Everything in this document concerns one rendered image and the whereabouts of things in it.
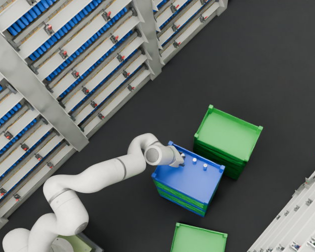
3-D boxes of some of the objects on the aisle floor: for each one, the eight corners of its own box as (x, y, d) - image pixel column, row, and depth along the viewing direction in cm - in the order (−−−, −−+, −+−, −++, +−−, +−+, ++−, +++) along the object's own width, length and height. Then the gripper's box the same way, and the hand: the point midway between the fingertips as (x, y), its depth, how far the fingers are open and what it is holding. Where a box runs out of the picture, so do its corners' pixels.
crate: (169, 257, 222) (169, 257, 214) (176, 223, 228) (176, 222, 221) (220, 270, 217) (221, 270, 210) (226, 234, 224) (227, 233, 216)
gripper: (183, 164, 167) (196, 164, 183) (163, 136, 172) (178, 139, 188) (170, 174, 169) (185, 173, 185) (151, 146, 174) (167, 148, 191)
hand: (180, 156), depth 185 cm, fingers closed, pressing on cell
